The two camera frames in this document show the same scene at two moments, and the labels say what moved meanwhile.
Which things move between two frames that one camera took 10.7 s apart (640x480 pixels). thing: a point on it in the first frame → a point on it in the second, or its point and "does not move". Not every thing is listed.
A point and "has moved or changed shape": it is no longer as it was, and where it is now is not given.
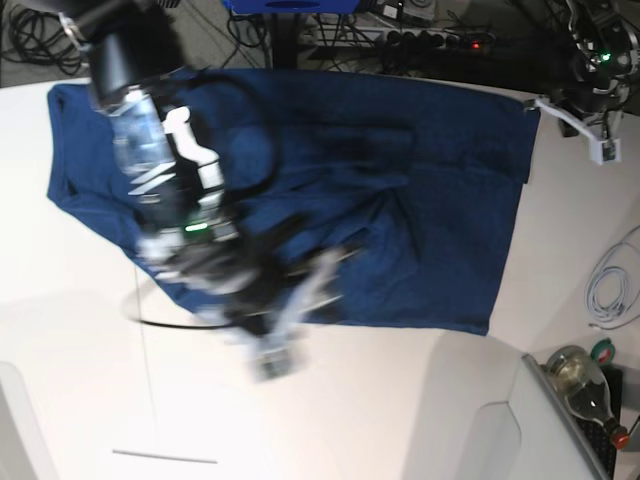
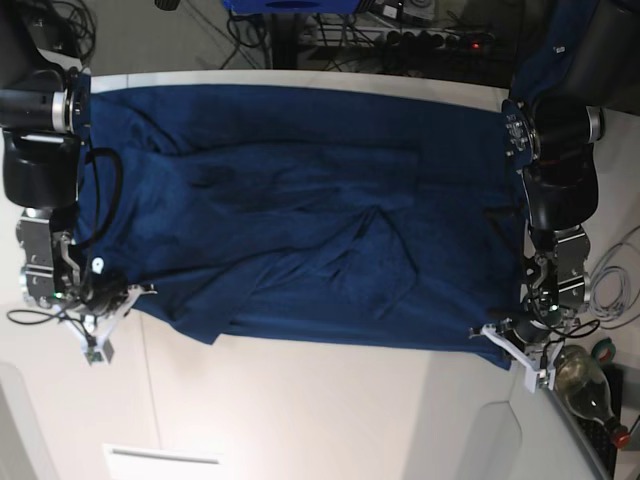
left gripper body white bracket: (604, 150) → (539, 374)
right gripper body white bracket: (271, 335) → (97, 348)
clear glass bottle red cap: (585, 388) does not move
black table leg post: (285, 41) does not move
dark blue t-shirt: (420, 180) has moved or changed shape
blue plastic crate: (293, 6) does not move
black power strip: (429, 41) does not move
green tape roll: (603, 350) does not move
